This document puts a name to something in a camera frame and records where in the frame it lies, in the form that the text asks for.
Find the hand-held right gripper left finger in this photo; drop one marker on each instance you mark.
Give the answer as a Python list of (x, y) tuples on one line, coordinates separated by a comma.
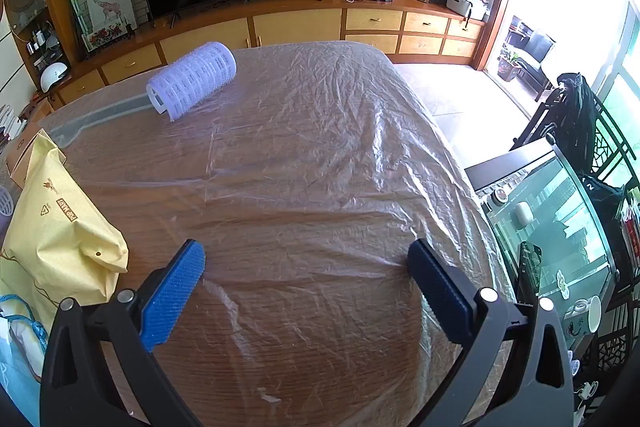
[(170, 297)]

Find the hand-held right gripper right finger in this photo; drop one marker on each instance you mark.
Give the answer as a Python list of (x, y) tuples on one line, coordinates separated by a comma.
[(440, 292)]

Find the yellow paper bag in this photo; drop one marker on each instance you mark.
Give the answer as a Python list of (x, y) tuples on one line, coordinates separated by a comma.
[(55, 232)]

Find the blue plastic bag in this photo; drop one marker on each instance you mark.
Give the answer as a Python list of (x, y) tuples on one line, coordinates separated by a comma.
[(15, 372)]

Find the white mug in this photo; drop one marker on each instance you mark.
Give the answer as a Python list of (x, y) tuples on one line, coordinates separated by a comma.
[(592, 314)]

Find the brown cardboard box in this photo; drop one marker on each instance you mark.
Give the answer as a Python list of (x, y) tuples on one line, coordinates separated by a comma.
[(20, 157)]

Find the white perforated plastic basket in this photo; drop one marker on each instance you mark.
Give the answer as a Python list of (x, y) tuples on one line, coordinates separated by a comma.
[(195, 77)]

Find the black bag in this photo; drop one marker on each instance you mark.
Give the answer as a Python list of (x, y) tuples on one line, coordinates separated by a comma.
[(580, 117)]

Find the potted plant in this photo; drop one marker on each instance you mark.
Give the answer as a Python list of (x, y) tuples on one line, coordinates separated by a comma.
[(509, 67)]

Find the white dome helmet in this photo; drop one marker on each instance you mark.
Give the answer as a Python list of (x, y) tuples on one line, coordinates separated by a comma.
[(54, 76)]

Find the dark balcony sofa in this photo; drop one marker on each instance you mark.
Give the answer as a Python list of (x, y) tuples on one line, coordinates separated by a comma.
[(537, 49)]

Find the red flower picture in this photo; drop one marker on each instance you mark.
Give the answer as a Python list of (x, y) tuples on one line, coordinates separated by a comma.
[(105, 38)]

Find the white case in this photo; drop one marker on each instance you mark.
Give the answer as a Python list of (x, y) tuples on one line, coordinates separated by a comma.
[(465, 6)]

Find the horse painting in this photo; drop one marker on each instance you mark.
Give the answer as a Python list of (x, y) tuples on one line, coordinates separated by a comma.
[(110, 4)]

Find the wooden television cabinet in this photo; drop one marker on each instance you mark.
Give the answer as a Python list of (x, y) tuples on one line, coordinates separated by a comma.
[(300, 27)]

